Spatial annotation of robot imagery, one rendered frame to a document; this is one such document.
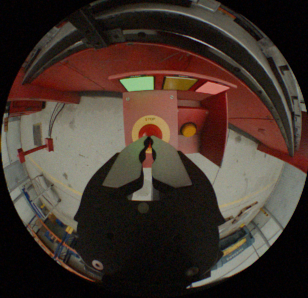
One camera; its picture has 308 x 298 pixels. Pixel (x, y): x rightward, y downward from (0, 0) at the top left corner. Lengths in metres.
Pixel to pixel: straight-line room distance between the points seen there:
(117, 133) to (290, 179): 8.00
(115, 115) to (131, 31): 0.90
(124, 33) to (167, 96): 0.19
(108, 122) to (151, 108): 0.93
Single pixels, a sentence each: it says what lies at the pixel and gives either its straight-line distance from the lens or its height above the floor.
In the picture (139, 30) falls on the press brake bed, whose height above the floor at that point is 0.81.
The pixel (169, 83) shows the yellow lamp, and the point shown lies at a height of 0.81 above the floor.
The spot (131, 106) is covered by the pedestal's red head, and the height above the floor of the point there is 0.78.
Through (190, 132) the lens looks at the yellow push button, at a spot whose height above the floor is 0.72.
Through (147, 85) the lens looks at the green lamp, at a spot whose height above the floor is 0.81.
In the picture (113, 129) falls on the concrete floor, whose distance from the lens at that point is 1.05.
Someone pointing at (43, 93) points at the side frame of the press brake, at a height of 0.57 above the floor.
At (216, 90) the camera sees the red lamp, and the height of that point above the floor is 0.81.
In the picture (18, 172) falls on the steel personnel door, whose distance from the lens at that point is 7.37.
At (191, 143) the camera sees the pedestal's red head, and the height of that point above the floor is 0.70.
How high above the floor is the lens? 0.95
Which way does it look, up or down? 78 degrees down
